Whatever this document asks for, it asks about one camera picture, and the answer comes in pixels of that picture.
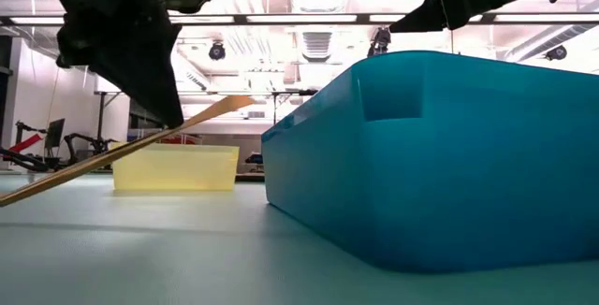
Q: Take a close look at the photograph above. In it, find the red bar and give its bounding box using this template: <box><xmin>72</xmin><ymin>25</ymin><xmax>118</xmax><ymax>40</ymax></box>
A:
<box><xmin>0</xmin><ymin>134</ymin><xmax>43</xmax><ymax>156</ymax></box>

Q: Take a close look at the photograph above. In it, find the green table mat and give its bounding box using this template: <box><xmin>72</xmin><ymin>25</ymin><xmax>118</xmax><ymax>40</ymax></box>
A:
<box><xmin>0</xmin><ymin>173</ymin><xmax>599</xmax><ymax>305</ymax></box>

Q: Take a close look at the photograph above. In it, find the blue plastic bin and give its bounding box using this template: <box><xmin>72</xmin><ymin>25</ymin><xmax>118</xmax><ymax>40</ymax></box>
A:
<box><xmin>260</xmin><ymin>50</ymin><xmax>599</xmax><ymax>273</ymax></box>

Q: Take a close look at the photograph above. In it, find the yellow-green plastic bin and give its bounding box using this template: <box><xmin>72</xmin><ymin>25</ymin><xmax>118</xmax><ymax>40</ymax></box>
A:
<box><xmin>110</xmin><ymin>141</ymin><xmax>241</xmax><ymax>192</ymax></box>

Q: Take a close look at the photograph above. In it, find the black monitor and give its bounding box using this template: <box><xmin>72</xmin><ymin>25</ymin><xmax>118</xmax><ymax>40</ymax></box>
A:
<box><xmin>44</xmin><ymin>117</ymin><xmax>66</xmax><ymax>151</ymax></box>

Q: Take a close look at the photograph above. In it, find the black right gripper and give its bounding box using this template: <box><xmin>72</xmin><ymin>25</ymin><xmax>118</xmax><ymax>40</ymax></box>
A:
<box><xmin>389</xmin><ymin>0</ymin><xmax>475</xmax><ymax>34</ymax></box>

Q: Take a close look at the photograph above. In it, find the black ceiling camera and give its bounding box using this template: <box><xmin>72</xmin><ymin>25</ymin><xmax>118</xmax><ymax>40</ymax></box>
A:
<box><xmin>367</xmin><ymin>26</ymin><xmax>393</xmax><ymax>58</ymax></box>
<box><xmin>545</xmin><ymin>44</ymin><xmax>569</xmax><ymax>62</ymax></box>
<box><xmin>208</xmin><ymin>40</ymin><xmax>227</xmax><ymax>62</ymax></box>

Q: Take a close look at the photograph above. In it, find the black overhead rig bar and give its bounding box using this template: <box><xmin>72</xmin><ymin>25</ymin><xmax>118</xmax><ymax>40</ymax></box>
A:
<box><xmin>0</xmin><ymin>12</ymin><xmax>599</xmax><ymax>28</ymax></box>

